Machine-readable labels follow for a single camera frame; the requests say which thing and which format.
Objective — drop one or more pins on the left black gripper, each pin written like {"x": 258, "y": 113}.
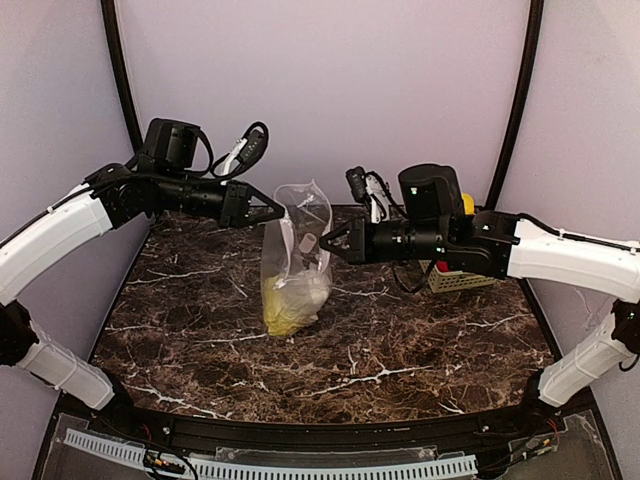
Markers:
{"x": 235, "y": 204}

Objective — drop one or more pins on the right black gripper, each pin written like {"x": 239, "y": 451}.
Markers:
{"x": 357, "y": 240}

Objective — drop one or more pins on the clear zip top bag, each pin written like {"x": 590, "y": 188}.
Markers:
{"x": 292, "y": 244}

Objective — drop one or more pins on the toy napa cabbage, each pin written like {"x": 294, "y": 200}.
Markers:
{"x": 292, "y": 303}

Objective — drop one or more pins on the red toy pepper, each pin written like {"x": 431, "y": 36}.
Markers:
{"x": 442, "y": 266}

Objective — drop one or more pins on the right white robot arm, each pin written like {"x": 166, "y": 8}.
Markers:
{"x": 500, "y": 245}

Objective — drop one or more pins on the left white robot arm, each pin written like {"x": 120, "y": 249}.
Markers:
{"x": 174, "y": 170}

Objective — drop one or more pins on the green perforated plastic basket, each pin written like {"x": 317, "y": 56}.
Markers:
{"x": 452, "y": 280}

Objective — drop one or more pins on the yellow toy lemon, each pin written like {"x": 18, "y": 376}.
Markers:
{"x": 468, "y": 204}

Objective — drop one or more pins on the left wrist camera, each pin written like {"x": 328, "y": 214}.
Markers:
{"x": 247, "y": 151}

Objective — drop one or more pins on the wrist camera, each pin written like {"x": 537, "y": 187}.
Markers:
{"x": 369, "y": 189}
{"x": 247, "y": 151}

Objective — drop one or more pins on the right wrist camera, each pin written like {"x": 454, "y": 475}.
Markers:
{"x": 369, "y": 189}

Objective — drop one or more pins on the left black frame post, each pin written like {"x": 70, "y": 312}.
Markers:
{"x": 120, "y": 74}

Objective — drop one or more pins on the black frame post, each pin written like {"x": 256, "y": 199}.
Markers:
{"x": 522, "y": 86}
{"x": 120, "y": 74}

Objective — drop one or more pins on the right black frame post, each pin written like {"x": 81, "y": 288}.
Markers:
{"x": 522, "y": 86}

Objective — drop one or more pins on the black front table rail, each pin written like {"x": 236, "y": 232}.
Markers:
{"x": 481, "y": 432}

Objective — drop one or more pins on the white slotted cable duct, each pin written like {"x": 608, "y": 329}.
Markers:
{"x": 234, "y": 463}

